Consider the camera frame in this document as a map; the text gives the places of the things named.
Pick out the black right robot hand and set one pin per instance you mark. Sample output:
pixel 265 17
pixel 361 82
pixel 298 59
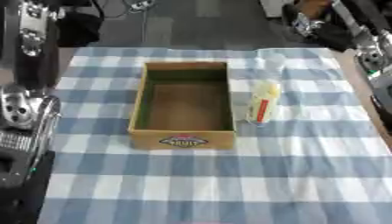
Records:
pixel 334 36

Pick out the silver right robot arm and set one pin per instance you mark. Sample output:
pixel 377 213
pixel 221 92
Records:
pixel 375 55

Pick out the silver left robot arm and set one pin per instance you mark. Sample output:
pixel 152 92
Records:
pixel 30 140

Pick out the tan cardboard box green inside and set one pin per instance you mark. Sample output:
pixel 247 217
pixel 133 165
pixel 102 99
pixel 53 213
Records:
pixel 184 140

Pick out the clear plastic bag yellow contents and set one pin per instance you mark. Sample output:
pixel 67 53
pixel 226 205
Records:
pixel 264 100

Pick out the black bag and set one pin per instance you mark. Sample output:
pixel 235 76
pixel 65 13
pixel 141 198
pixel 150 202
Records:
pixel 79 29

